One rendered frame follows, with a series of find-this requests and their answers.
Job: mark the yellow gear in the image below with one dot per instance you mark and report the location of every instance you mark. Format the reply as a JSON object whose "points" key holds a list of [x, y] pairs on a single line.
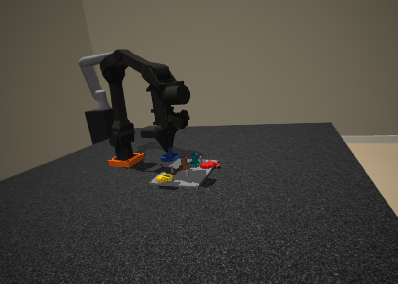
{"points": [[165, 178]]}

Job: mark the dark blue gear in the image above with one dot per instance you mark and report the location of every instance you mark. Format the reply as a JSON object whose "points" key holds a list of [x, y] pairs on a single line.
{"points": [[169, 156]]}

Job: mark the red gear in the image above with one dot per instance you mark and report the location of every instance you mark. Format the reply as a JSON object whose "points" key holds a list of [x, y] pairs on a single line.
{"points": [[205, 165]]}

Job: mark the teal gear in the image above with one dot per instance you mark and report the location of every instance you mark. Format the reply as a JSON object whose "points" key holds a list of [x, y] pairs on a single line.
{"points": [[195, 162]]}

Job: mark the dark brown gear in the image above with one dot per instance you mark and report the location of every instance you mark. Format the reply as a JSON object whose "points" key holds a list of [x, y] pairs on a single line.
{"points": [[184, 165]]}

